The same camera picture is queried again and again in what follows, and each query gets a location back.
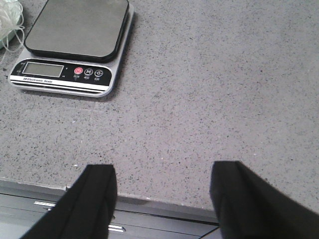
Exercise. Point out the dark cabinet drawer front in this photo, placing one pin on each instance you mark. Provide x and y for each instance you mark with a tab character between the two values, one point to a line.
21	206

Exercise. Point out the white vermicelli noodle bundle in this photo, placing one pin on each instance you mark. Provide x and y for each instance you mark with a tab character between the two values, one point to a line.
19	35

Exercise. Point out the light green round plate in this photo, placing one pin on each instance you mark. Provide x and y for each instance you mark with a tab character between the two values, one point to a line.
10	12

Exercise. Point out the black silver electronic kitchen scale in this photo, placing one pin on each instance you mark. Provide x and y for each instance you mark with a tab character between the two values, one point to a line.
74	47

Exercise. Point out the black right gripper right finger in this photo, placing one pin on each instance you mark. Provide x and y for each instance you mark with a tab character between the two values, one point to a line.
247	207

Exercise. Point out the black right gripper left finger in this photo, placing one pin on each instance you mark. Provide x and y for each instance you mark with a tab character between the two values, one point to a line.
84	211

